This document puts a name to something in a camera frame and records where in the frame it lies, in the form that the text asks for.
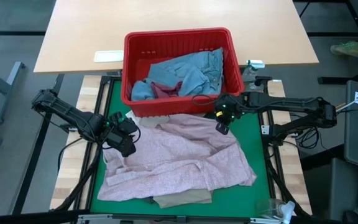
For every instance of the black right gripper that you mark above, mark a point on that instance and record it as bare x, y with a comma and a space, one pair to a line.
228, 107

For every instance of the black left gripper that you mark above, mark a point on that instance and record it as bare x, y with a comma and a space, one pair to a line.
120, 132

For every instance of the mauve pink garment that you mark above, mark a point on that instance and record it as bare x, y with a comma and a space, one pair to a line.
179, 155

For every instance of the beige khaki shorts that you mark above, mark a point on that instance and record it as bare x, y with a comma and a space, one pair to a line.
182, 199

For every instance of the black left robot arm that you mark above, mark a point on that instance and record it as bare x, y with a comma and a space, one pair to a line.
70, 115

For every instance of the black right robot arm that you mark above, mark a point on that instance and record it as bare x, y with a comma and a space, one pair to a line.
291, 104

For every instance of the red plastic laundry basket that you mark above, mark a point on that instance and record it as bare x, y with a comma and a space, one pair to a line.
135, 62

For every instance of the white canvas tote bag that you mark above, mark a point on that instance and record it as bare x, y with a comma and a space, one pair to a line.
149, 119

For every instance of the green table mat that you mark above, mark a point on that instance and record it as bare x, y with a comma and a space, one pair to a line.
253, 155

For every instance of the clear bottle with orange label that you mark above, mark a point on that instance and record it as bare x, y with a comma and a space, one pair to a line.
261, 81

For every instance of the blue denim garment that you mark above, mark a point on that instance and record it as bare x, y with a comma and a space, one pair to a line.
194, 71

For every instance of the maroon garment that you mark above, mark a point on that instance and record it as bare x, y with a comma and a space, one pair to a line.
163, 90

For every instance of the white paper sheet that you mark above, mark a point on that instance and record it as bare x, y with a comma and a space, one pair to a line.
108, 56

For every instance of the clear spray bottle white trigger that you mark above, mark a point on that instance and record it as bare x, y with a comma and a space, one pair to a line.
286, 208

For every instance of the light wooden desk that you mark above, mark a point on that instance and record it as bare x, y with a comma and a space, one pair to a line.
166, 15

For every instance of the grey metal table leg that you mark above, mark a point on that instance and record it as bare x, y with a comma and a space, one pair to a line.
9, 88

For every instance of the person's foot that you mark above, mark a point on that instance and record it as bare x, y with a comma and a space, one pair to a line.
346, 48

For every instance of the black metal frame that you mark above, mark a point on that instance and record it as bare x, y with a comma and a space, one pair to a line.
72, 191

